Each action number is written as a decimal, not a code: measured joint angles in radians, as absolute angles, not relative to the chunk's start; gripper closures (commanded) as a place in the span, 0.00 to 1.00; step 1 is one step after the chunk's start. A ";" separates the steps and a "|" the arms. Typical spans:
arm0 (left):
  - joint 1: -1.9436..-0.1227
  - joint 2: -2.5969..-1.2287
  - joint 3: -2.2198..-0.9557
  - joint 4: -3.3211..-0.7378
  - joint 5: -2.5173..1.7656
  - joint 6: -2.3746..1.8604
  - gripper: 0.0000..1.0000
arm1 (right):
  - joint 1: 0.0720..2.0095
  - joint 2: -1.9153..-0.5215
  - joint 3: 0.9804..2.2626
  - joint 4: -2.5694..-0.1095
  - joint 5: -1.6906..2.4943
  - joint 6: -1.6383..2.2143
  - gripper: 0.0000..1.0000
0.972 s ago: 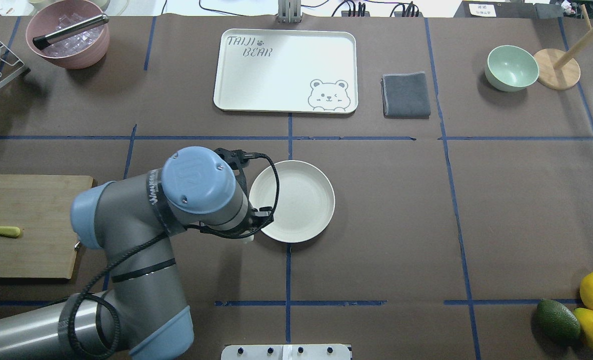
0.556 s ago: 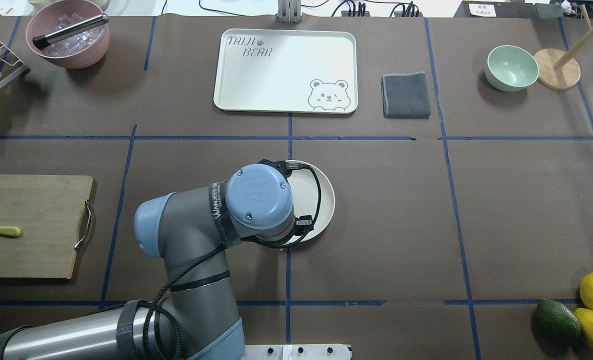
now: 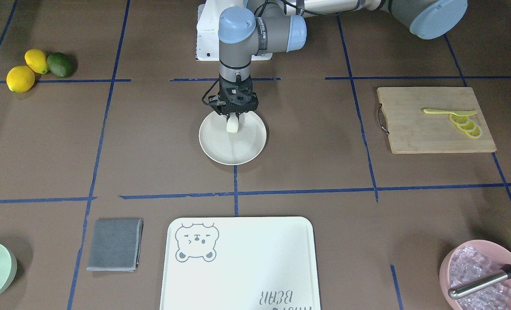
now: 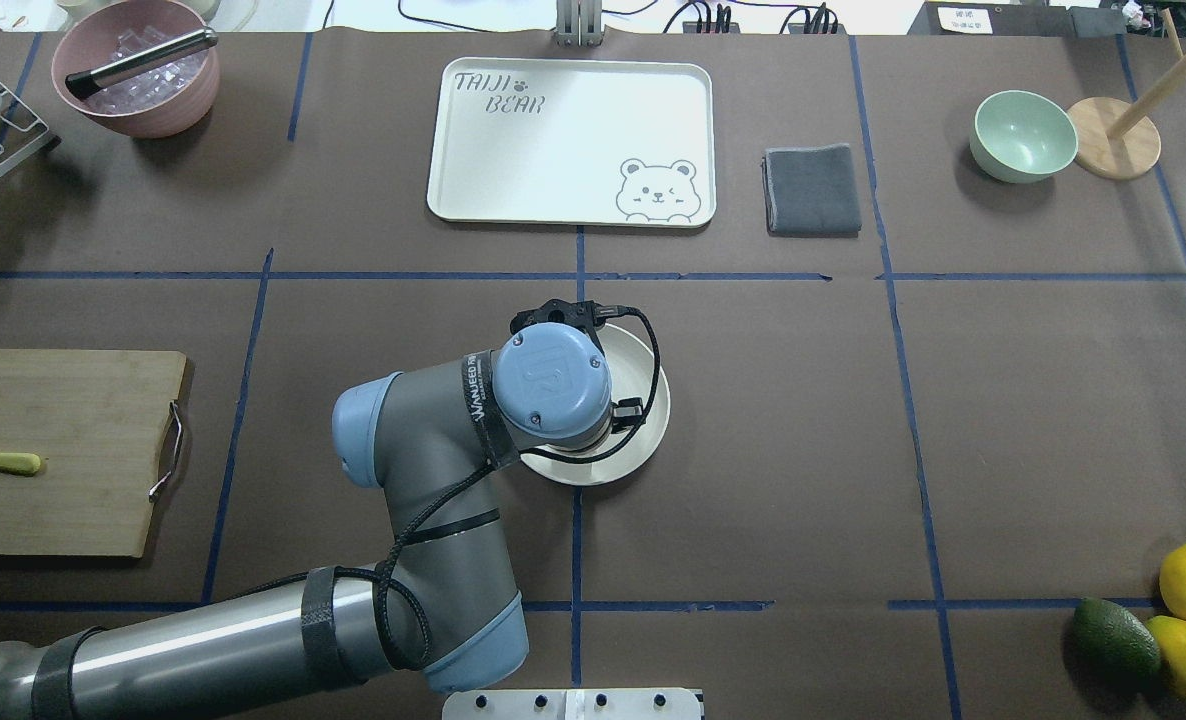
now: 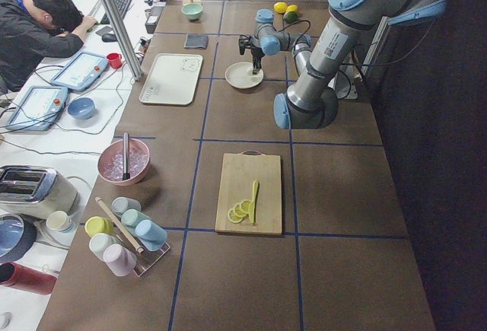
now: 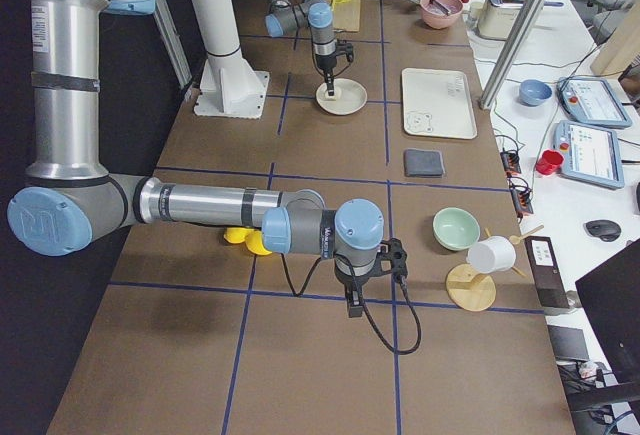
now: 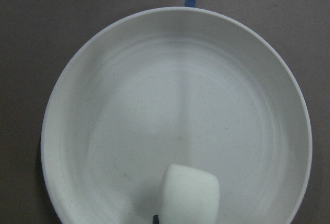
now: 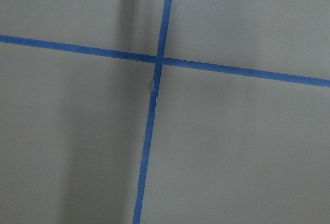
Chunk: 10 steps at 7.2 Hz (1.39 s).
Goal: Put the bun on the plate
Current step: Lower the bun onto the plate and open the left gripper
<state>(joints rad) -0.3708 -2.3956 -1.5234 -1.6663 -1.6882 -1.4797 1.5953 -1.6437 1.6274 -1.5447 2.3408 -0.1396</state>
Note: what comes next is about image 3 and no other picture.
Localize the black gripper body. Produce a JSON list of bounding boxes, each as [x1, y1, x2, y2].
[[219, 75, 253, 91]]

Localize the beige round plate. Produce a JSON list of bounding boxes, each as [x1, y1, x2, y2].
[[199, 112, 268, 165]]

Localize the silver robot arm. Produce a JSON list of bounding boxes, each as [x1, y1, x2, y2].
[[218, 0, 468, 91]]

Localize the white bear serving tray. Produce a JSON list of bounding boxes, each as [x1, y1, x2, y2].
[[159, 216, 322, 310]]

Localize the wooden cutting board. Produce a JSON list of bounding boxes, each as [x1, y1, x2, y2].
[[377, 87, 497, 154]]

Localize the green avocado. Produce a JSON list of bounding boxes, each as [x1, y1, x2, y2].
[[47, 52, 74, 78]]

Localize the folded grey cloth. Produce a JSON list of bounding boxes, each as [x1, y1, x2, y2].
[[86, 218, 144, 272]]

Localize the yellow lemon upper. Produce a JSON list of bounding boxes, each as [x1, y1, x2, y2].
[[24, 49, 49, 74]]

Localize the yellow lemon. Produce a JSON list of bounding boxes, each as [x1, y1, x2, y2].
[[24, 49, 49, 74], [6, 65, 36, 93]]

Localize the yellow lemon lower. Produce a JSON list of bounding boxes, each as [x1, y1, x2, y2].
[[6, 65, 36, 93]]

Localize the lemon slices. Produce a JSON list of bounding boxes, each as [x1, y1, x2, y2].
[[449, 114, 483, 139]]

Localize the pink bowl with ice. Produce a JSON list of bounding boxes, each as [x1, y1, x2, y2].
[[439, 239, 511, 310]]

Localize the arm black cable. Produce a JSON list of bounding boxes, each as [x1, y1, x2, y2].
[[201, 75, 221, 113]]

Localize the yellow-green knife handle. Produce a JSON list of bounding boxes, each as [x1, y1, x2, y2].
[[422, 108, 477, 117]]

